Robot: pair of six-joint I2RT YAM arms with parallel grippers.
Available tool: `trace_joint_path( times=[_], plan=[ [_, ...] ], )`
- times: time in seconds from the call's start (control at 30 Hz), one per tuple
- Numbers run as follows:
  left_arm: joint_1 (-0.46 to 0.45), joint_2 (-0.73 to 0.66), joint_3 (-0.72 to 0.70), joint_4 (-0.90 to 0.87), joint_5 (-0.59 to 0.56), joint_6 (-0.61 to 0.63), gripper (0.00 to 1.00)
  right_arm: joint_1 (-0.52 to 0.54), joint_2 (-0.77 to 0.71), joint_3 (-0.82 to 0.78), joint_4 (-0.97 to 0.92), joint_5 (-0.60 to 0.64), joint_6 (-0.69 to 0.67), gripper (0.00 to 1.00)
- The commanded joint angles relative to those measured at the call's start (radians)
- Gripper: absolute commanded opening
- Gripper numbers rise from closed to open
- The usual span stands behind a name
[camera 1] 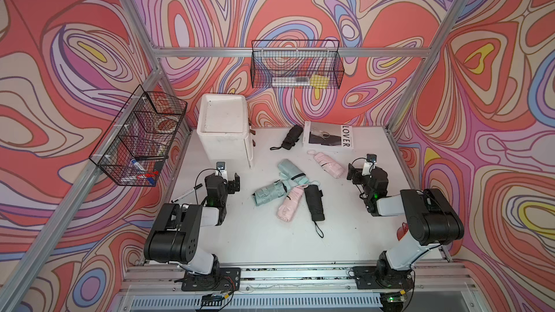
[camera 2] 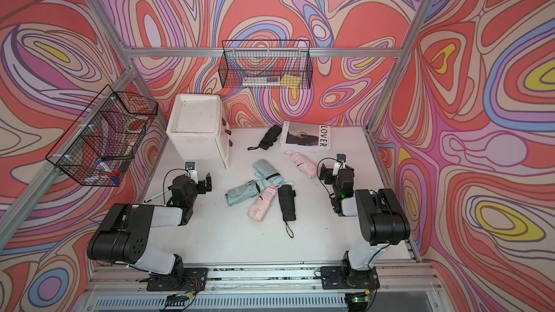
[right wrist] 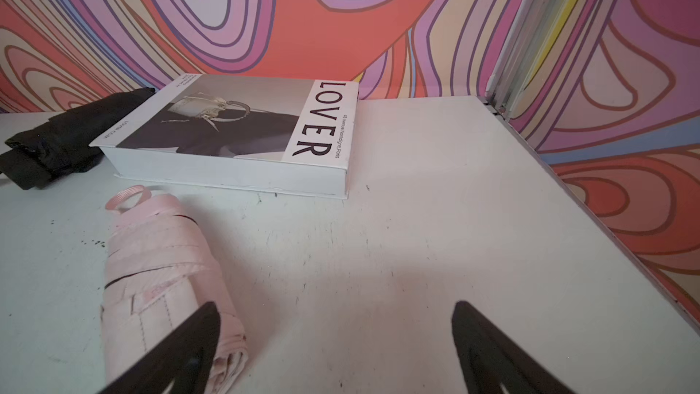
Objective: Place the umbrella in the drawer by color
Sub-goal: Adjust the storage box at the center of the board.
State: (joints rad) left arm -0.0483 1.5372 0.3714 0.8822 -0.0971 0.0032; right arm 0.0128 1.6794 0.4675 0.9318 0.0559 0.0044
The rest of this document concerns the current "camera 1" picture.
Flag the mint umbrella lower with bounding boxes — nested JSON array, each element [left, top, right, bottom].
[[252, 180, 291, 207]]

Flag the black wire basket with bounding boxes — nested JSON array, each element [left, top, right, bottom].
[[250, 38, 345, 89], [89, 85, 188, 187]]

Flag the black marker pen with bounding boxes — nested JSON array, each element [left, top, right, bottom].
[[171, 183, 202, 203]]

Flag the white drawer cabinet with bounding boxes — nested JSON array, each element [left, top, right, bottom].
[[197, 94, 254, 173]]

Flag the red metal cup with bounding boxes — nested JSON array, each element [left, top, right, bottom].
[[396, 222, 409, 241]]

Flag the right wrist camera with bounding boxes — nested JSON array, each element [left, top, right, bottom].
[[362, 154, 377, 176]]

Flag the LOVER book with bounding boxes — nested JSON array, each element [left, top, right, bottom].
[[303, 121, 354, 152]]

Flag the mint umbrella upper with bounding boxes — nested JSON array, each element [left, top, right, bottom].
[[277, 159, 310, 187]]

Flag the black wire basket left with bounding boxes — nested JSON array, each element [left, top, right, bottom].
[[89, 85, 188, 187]]

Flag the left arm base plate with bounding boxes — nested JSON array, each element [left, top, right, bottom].
[[179, 267, 241, 293]]

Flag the pink umbrella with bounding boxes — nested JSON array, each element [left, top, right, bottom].
[[307, 150, 345, 179], [277, 186, 305, 222]]

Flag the black wire basket back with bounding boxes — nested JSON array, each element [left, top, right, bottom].
[[250, 38, 345, 89]]

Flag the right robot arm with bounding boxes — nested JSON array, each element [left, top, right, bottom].
[[347, 161, 465, 288]]

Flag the black umbrella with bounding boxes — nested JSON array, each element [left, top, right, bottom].
[[270, 124, 304, 150], [304, 184, 325, 238]]

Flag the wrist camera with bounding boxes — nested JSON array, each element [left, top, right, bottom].
[[216, 161, 228, 180], [362, 154, 377, 176]]

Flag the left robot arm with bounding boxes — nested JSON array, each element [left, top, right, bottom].
[[143, 173, 241, 276]]

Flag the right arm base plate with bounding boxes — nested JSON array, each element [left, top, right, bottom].
[[353, 266, 414, 291]]

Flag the blue red marker in basket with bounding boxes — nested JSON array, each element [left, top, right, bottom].
[[129, 159, 160, 186]]

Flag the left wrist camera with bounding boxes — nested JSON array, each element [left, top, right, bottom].
[[216, 161, 228, 180]]

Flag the mint umbrella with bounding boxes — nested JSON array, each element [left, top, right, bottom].
[[252, 180, 291, 207], [277, 159, 310, 187]]

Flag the yellow item in basket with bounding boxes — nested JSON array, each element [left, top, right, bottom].
[[309, 74, 330, 89]]

